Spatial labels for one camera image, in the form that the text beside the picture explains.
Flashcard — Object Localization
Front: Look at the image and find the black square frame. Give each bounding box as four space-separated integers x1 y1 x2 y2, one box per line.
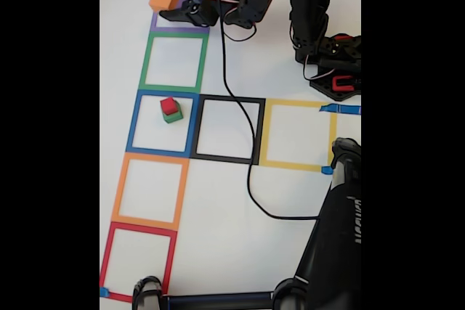
189 94 267 166

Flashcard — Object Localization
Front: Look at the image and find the yellow square frame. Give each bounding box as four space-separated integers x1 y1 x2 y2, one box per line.
259 98 338 173

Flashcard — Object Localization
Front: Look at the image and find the purple square frame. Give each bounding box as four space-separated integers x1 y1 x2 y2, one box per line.
150 0 212 34

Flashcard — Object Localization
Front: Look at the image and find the orange square frame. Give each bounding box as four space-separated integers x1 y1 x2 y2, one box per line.
111 152 190 232

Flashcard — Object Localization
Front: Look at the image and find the black tripod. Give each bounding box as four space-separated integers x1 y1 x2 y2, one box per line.
132 137 362 310

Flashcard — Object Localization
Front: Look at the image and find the green cube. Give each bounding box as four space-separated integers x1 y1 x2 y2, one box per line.
161 103 183 124

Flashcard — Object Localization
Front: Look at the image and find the small red cube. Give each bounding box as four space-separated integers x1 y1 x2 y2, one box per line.
160 97 178 115

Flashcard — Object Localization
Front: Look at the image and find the blue tape strip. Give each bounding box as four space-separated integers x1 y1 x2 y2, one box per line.
319 104 362 115

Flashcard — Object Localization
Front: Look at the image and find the blue square frame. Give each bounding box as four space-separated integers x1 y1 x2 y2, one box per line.
125 90 201 158

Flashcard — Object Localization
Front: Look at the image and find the black cable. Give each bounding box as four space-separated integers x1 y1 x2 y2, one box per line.
212 0 320 221

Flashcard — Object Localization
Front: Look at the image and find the red square frame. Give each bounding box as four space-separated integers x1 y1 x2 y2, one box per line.
100 221 178 303

